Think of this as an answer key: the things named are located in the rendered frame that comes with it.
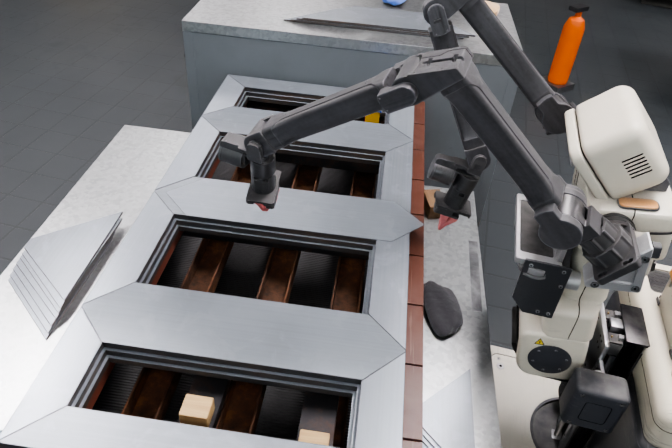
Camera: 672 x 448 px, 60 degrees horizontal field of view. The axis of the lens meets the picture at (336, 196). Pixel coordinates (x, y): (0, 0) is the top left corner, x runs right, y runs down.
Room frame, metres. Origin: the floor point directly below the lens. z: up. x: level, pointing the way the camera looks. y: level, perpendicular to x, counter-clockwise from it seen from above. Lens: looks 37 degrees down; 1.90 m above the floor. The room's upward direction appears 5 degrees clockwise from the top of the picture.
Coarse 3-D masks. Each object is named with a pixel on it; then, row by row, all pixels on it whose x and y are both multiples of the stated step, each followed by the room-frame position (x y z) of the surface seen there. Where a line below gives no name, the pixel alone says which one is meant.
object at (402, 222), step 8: (400, 208) 1.32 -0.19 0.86; (400, 216) 1.29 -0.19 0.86; (408, 216) 1.29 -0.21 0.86; (392, 224) 1.25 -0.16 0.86; (400, 224) 1.25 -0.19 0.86; (408, 224) 1.25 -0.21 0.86; (392, 232) 1.21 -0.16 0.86; (400, 232) 1.22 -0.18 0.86; (408, 232) 1.22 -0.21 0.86; (392, 240) 1.18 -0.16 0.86
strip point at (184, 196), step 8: (192, 184) 1.36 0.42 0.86; (200, 184) 1.36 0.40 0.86; (168, 192) 1.31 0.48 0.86; (176, 192) 1.32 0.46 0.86; (184, 192) 1.32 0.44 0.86; (192, 192) 1.32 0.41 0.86; (176, 200) 1.28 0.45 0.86; (184, 200) 1.28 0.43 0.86; (192, 200) 1.29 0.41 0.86; (184, 208) 1.25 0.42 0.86
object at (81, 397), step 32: (256, 96) 1.99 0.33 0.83; (288, 96) 1.98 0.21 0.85; (320, 96) 1.98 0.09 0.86; (352, 160) 1.62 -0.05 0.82; (384, 160) 1.59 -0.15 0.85; (160, 192) 1.31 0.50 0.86; (192, 224) 1.21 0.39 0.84; (224, 224) 1.21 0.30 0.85; (160, 256) 1.08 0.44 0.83; (128, 352) 0.77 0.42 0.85; (160, 352) 0.77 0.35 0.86; (96, 384) 0.70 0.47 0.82; (288, 384) 0.73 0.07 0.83; (320, 384) 0.73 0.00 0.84; (352, 384) 0.73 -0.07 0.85; (352, 416) 0.67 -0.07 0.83
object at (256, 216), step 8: (280, 192) 1.36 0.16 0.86; (280, 200) 1.32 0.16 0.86; (256, 208) 1.27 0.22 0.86; (248, 216) 1.23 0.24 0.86; (256, 216) 1.24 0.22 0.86; (264, 216) 1.24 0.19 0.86; (272, 216) 1.24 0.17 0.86; (256, 224) 1.20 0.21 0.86; (264, 224) 1.21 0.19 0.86; (272, 224) 1.21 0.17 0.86
